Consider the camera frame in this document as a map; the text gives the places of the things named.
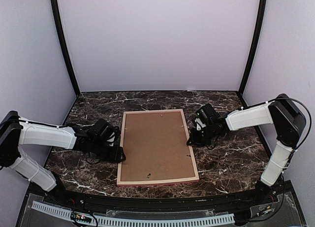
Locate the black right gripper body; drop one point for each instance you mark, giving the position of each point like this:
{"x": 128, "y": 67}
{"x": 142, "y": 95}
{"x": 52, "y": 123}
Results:
{"x": 204, "y": 138}

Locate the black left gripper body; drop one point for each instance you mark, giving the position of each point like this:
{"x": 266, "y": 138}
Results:
{"x": 99, "y": 149}

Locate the light wooden picture frame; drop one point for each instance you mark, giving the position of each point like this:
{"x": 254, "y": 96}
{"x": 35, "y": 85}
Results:
{"x": 195, "y": 168}

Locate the brown cardboard backing board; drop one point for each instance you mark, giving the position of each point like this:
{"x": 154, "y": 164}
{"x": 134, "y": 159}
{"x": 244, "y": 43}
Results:
{"x": 157, "y": 145}

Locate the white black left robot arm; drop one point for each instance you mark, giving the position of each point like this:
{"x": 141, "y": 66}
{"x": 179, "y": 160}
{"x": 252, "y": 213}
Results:
{"x": 15, "y": 131}

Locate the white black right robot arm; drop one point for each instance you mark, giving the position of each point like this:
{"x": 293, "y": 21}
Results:
{"x": 281, "y": 112}

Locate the small circuit board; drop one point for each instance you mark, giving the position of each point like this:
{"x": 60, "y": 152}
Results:
{"x": 80, "y": 218}

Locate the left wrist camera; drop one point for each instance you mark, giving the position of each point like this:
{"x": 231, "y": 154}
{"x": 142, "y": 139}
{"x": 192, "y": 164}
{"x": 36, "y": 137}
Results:
{"x": 114, "y": 136}

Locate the grey slotted cable duct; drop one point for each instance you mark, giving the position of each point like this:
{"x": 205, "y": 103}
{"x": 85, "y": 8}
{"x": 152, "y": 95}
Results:
{"x": 138, "y": 219}

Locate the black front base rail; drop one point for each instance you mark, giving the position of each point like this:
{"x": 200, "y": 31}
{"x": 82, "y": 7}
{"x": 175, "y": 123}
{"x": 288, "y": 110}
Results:
{"x": 239, "y": 202}

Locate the black right corner post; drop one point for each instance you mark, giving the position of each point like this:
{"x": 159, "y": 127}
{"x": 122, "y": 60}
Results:
{"x": 254, "y": 45}

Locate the black corner post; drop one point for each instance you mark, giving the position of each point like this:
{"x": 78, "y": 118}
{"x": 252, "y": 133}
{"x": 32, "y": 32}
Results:
{"x": 254, "y": 45}
{"x": 63, "y": 46}

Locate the black left corner post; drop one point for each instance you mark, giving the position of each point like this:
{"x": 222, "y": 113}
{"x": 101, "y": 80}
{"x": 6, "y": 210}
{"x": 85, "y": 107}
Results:
{"x": 63, "y": 46}

